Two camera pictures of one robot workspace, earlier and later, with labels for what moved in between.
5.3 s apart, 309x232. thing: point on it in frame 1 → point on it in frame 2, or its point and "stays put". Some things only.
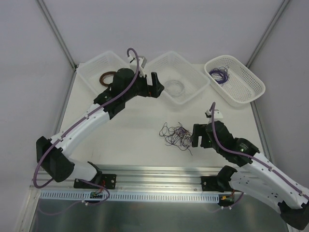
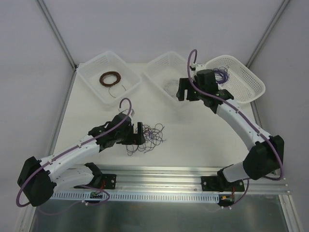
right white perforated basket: x=243 y=87 stays put
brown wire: x=177 y=136 → x=153 y=137
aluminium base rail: x=124 y=178 stays put
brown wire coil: x=102 y=77 stays put
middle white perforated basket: x=181 y=80 stays put
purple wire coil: x=220 y=74 stays put
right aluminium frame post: x=267 y=33 stays put
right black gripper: x=203 y=136 → x=191 y=89
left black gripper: x=148 y=86 → x=130 y=135
